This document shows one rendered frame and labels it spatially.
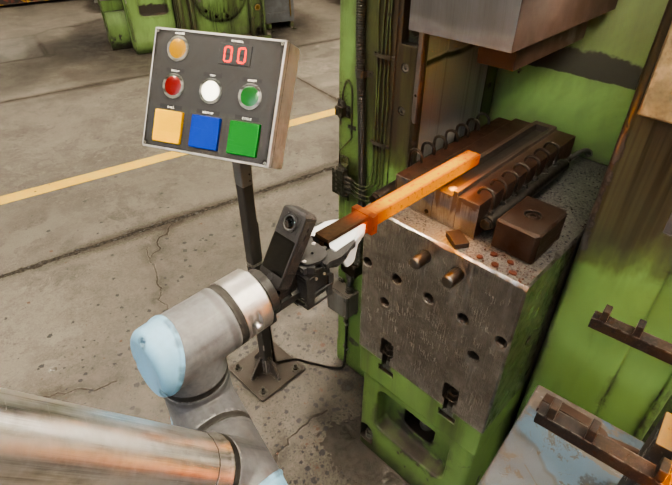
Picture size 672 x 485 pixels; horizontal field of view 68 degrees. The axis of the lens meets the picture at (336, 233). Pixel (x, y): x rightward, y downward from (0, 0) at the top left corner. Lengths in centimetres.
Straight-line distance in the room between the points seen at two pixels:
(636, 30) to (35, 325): 224
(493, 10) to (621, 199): 40
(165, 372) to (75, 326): 170
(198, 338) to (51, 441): 22
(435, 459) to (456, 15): 116
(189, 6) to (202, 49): 428
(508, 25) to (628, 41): 49
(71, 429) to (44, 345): 181
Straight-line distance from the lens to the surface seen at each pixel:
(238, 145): 116
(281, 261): 68
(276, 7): 619
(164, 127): 126
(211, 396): 69
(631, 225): 103
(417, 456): 156
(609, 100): 134
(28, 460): 46
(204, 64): 124
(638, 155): 98
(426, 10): 93
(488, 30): 87
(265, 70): 116
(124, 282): 243
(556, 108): 139
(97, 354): 216
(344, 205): 145
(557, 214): 101
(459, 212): 100
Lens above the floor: 150
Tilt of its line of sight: 36 degrees down
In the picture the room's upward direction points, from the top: straight up
